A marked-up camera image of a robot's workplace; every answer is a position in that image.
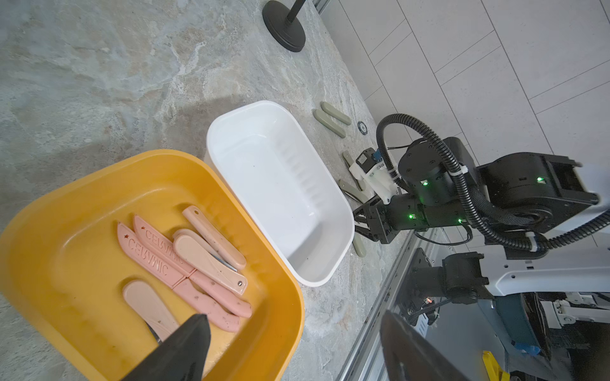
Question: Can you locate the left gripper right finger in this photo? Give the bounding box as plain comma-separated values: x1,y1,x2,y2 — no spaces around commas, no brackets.
380,311,468,381

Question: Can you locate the white plastic storage box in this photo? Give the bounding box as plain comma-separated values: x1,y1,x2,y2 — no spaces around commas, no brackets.
206,101,354,287

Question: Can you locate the green folded knife upright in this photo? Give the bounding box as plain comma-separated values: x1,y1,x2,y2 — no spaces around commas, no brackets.
342,151,366,191

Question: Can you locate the green folded knife centre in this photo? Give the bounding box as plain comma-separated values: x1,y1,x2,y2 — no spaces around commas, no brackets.
337,179,369,204

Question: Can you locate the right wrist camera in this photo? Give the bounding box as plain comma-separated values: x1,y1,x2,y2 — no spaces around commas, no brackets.
351,148,403,205

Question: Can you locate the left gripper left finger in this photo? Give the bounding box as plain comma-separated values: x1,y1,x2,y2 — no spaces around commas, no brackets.
123,314,211,381

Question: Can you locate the pink fruit knife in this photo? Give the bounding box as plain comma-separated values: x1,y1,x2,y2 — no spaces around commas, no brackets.
122,279,180,344

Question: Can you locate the black stand with round disc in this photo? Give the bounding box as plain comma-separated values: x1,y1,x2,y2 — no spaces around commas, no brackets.
262,0,306,52

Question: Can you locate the yellow plastic storage box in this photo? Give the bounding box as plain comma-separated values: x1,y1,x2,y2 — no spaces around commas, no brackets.
1,150,304,380

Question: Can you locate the long pink ceramic knife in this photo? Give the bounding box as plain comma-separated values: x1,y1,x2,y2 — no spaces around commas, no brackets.
117,222,240,333

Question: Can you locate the aluminium mounting rail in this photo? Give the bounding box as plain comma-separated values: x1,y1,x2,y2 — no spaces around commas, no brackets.
337,236,453,380

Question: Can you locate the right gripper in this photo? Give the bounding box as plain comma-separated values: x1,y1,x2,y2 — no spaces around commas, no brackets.
353,195,467,244

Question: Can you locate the green folded knife front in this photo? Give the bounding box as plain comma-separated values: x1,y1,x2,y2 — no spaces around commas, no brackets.
352,233,367,258

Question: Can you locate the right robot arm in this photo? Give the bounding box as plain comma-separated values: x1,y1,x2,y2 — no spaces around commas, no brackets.
349,114,609,304

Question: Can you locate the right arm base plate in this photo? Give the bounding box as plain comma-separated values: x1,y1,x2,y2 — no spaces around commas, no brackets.
396,249,494,325

